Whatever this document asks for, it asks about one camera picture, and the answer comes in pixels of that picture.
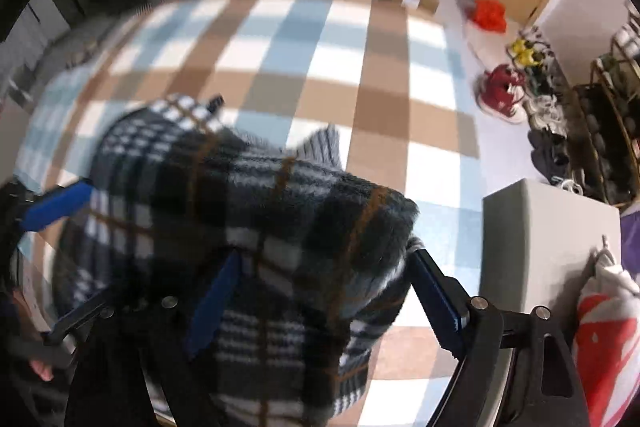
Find person's left hand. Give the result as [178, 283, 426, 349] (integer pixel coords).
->
[29, 360, 53, 381]

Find checkered bed cover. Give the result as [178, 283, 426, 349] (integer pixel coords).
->
[15, 0, 484, 426]

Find orange bag on floor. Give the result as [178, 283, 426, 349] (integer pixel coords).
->
[471, 0, 506, 34]

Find yellow sneakers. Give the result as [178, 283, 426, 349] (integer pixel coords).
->
[508, 38, 544, 68]

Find plaid fleece jacket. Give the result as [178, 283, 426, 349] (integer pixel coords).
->
[51, 94, 419, 426]

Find wooden shoe rack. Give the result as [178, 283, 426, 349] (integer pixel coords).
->
[574, 0, 639, 209]

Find red sneakers on floor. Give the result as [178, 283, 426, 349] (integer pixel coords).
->
[476, 64, 527, 124]

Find grey bed footboard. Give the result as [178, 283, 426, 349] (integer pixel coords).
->
[480, 179, 620, 332]

